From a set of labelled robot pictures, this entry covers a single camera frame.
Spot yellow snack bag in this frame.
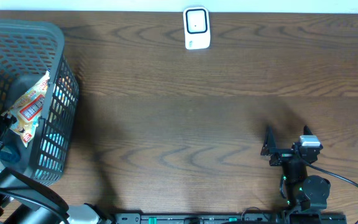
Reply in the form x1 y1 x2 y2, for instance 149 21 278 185
1 70 50 147

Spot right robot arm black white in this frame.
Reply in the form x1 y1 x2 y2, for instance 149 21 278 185
260 126 331 223

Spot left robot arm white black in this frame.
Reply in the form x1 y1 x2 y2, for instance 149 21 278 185
0 115 116 224

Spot white barcode scanner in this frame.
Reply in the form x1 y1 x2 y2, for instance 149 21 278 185
183 7 211 50

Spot dark grey plastic basket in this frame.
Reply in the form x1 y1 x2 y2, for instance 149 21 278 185
0 20 79 185

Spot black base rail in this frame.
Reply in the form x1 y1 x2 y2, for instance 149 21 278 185
113 213 347 224

